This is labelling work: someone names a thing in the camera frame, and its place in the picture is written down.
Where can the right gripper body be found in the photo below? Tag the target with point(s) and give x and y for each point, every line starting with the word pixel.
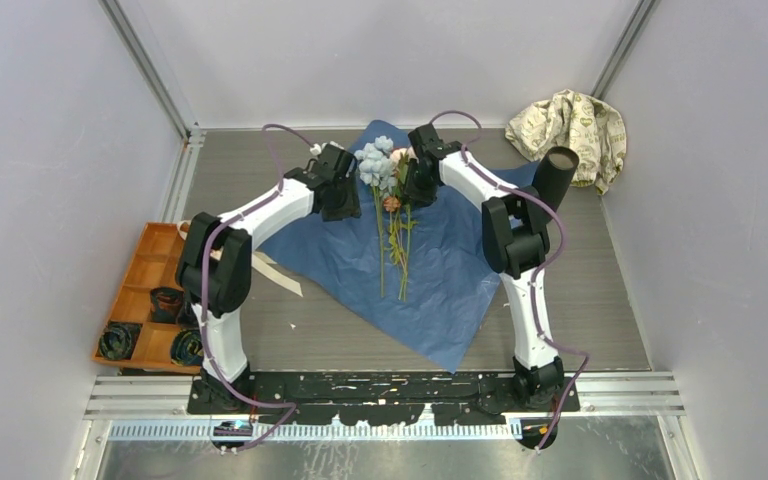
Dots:
pixel 418 188

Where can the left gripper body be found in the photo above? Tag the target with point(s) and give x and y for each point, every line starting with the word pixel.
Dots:
pixel 345 202

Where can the blue hydrangea flower stem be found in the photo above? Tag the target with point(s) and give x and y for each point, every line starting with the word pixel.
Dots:
pixel 376 171

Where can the orange rose flower stem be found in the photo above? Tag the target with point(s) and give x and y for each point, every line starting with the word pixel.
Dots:
pixel 399 240

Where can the blue paper flower bouquet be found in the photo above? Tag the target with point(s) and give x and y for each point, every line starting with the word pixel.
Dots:
pixel 450 285

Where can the cream ribbon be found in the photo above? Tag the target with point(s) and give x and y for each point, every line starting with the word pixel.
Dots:
pixel 259 261

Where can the pink rose flower stem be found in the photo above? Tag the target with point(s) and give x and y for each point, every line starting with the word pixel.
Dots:
pixel 402 156

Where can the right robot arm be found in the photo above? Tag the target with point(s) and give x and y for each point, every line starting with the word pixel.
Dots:
pixel 515 241

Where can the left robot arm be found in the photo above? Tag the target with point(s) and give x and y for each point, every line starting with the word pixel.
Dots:
pixel 215 267

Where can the black vase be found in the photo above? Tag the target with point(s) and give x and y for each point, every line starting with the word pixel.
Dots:
pixel 554 175

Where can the patterned cream cloth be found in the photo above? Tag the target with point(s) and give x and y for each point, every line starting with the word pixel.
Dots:
pixel 590 127

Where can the orange wooden tray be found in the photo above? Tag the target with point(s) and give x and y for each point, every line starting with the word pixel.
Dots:
pixel 154 264

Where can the rolled dark item middle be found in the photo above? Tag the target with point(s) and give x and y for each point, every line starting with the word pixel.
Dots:
pixel 166 305

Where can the rolled dark item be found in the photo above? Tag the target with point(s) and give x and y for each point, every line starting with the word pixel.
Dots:
pixel 166 305
pixel 118 341
pixel 186 349

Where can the rolled dark item front right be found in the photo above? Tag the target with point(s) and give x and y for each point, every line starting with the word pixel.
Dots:
pixel 186 349

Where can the rolled dark item front left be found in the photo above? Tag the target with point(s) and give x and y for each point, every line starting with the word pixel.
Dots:
pixel 118 341

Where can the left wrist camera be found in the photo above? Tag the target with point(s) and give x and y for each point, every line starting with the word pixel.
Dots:
pixel 327 151

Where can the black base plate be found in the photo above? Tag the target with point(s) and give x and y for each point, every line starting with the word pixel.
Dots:
pixel 376 398

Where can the aluminium rail frame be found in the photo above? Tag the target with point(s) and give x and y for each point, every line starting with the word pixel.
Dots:
pixel 629 424

